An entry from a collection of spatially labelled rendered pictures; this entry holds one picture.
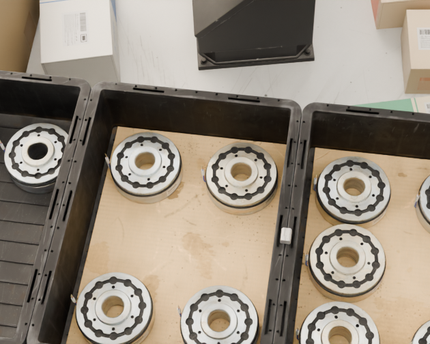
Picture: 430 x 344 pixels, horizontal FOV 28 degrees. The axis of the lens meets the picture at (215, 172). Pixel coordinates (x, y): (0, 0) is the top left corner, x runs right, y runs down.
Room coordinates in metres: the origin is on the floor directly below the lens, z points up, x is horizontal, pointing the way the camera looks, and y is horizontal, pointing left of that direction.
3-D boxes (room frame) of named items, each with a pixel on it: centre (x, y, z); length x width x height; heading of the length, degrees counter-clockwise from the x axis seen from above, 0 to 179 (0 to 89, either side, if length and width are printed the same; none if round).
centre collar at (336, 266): (0.41, -0.16, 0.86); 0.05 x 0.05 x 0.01
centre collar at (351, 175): (0.52, -0.19, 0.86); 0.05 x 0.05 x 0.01
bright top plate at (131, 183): (0.60, 0.10, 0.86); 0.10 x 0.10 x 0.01
